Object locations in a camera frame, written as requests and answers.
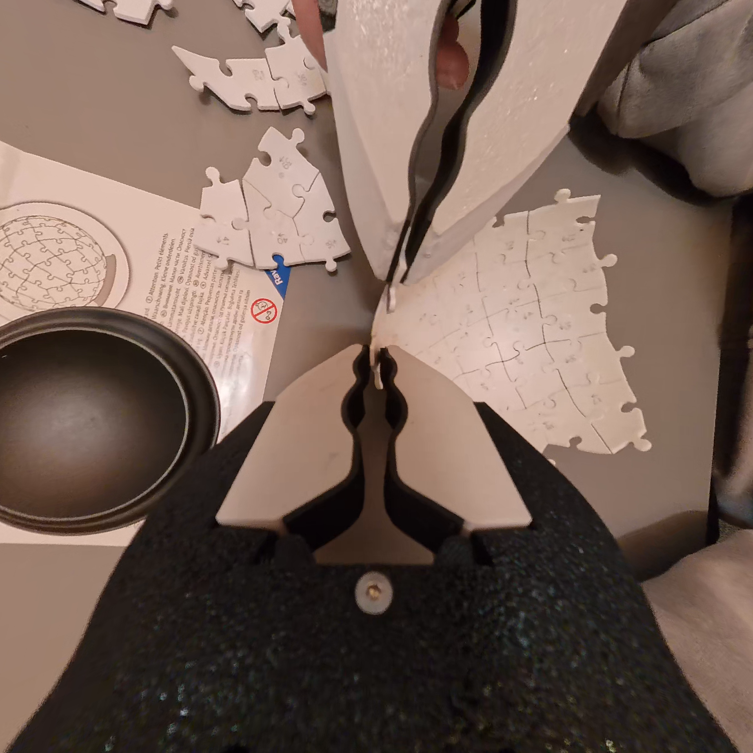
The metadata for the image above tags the pile of loose puzzle pieces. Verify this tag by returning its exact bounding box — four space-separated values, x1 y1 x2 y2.
71 0 298 37

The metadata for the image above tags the white instruction sheet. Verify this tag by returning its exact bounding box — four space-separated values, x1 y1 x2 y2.
0 140 293 548

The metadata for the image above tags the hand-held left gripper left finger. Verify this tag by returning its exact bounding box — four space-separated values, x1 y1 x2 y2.
215 344 370 554

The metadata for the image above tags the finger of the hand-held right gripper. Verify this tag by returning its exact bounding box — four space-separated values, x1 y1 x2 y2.
404 0 628 287
325 0 449 282

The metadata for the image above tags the three-piece white puzzle strip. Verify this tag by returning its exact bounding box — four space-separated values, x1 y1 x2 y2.
172 35 328 114

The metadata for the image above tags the black round puzzle stand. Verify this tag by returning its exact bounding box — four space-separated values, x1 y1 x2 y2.
0 307 222 535

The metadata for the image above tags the person's right forearm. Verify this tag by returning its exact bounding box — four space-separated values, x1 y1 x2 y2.
573 0 753 198

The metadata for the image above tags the person's right hand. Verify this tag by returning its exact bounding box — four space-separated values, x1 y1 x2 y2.
292 0 471 91

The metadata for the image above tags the four-piece white puzzle section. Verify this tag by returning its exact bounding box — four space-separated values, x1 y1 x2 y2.
197 126 352 273

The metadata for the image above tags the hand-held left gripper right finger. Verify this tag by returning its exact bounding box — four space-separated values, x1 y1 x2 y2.
381 345 534 555

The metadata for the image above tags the person's grey clothing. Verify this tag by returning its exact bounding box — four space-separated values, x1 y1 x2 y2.
618 512 753 753

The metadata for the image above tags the large assembled white puzzle section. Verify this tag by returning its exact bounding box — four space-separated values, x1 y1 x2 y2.
369 188 653 457

